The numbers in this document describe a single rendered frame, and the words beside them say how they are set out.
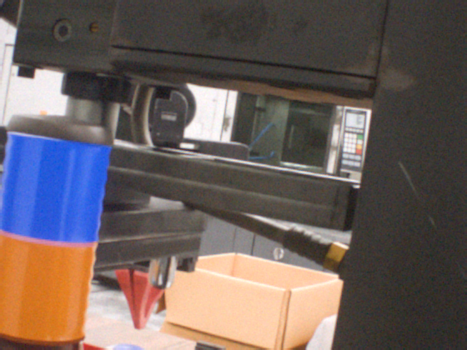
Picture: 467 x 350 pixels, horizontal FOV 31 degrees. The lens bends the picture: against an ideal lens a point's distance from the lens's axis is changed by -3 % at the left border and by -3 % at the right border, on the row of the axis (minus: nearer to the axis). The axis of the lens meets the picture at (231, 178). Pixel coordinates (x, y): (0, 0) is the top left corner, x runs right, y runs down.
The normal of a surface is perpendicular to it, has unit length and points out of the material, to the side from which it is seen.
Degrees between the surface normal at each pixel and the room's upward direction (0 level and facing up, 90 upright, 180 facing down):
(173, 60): 90
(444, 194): 90
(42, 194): 104
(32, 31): 90
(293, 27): 90
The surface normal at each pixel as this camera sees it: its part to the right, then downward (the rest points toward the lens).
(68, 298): 0.67, 0.39
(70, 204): 0.55, -0.11
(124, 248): 0.90, 0.16
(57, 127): 0.18, -0.24
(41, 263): 0.13, 0.32
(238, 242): -0.45, -0.02
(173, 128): 0.22, 0.09
